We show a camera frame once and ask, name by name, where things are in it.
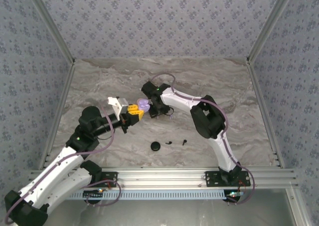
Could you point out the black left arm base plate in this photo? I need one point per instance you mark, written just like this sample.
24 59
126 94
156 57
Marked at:
109 176

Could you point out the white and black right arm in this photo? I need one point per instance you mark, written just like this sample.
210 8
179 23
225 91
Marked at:
209 121

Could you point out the aluminium corner post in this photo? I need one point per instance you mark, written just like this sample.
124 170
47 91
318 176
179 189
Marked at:
269 24
52 24

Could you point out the black round charging case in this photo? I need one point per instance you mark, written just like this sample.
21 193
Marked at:
155 146

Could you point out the small controller board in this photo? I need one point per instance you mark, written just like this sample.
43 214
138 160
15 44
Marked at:
233 197
93 193

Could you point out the aluminium side rail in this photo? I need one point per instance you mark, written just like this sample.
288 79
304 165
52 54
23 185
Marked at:
59 111
253 74

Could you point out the pastel earbud charging case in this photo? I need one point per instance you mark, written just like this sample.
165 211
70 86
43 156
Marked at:
144 103

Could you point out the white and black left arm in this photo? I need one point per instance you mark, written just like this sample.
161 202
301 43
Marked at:
49 176

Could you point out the long aluminium base rail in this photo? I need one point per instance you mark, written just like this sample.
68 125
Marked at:
162 177

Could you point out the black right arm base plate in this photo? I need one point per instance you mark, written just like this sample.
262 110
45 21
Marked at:
211 178

